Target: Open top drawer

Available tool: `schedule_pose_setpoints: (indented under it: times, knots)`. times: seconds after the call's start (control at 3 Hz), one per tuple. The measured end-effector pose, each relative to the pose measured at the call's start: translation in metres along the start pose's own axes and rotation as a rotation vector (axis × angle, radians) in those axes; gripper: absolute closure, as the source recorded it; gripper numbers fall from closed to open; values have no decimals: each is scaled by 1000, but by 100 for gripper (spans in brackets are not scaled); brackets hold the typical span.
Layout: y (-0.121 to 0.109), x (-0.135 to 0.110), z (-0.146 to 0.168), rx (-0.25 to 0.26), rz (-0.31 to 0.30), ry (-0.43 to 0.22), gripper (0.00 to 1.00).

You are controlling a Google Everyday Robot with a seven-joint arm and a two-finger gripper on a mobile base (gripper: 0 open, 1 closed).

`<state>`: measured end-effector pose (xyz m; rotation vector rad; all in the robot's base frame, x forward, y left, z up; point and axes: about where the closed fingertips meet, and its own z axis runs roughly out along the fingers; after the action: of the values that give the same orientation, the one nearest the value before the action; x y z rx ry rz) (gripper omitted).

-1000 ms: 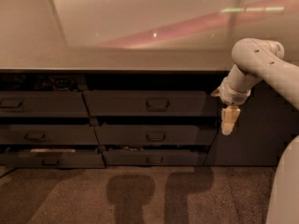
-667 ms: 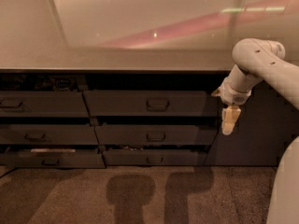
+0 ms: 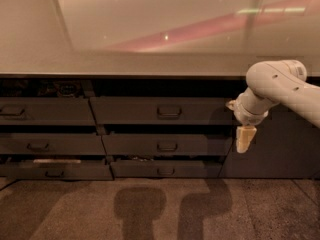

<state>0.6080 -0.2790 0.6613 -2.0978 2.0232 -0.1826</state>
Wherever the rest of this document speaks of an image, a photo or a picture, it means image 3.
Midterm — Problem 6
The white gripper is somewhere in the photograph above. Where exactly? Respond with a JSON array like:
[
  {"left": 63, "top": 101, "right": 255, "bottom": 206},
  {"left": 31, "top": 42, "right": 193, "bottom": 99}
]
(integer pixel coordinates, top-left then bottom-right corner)
[{"left": 226, "top": 88, "right": 279, "bottom": 153}]

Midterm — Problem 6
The grey drawer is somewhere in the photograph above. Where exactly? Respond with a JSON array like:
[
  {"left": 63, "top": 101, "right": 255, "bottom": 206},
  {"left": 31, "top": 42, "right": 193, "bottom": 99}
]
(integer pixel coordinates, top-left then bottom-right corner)
[
  {"left": 90, "top": 97, "right": 233, "bottom": 125},
  {"left": 102, "top": 134, "right": 232, "bottom": 156},
  {"left": 0, "top": 97, "right": 95, "bottom": 126},
  {"left": 0, "top": 133, "right": 105, "bottom": 155},
  {"left": 110, "top": 160, "right": 222, "bottom": 178},
  {"left": 0, "top": 160, "right": 113, "bottom": 181}
]

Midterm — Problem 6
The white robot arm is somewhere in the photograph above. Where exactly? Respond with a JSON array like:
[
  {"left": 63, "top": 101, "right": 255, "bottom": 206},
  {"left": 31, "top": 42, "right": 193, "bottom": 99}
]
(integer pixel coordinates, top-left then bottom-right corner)
[{"left": 226, "top": 60, "right": 320, "bottom": 153}]

